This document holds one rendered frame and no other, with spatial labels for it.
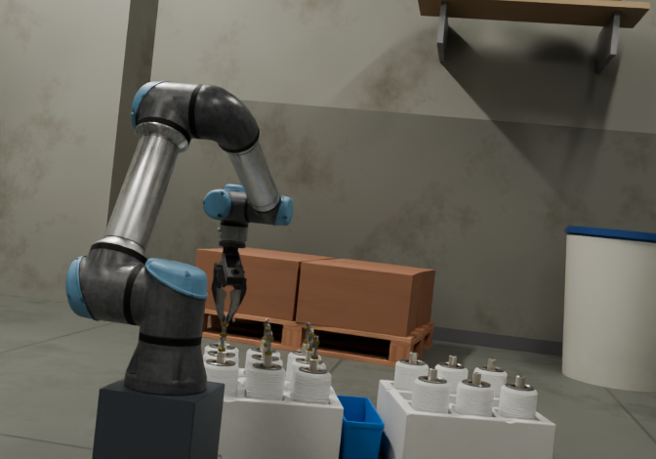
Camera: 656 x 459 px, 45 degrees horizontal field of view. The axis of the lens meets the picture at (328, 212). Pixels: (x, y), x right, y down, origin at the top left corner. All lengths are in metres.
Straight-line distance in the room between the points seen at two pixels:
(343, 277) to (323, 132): 1.32
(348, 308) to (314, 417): 1.73
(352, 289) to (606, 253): 1.18
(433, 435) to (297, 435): 0.34
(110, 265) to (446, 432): 0.98
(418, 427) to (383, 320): 1.66
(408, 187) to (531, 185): 0.70
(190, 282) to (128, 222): 0.20
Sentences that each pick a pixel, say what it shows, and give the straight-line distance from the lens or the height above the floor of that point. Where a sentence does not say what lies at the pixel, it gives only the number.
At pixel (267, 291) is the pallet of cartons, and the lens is 3.82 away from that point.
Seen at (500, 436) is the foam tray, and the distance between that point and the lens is 2.13.
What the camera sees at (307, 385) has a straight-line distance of 2.03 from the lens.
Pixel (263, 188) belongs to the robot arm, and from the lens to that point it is 1.87.
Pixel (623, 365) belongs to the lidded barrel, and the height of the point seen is 0.11.
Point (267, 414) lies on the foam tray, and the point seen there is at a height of 0.15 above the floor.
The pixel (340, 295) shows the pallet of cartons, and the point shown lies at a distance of 3.71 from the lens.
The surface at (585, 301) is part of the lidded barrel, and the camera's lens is 3.95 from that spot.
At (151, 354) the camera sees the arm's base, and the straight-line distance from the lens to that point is 1.49.
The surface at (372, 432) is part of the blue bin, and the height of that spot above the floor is 0.10.
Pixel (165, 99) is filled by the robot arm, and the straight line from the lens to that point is 1.70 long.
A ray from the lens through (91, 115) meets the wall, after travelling 4.81.
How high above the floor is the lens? 0.65
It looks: level
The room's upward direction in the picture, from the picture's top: 6 degrees clockwise
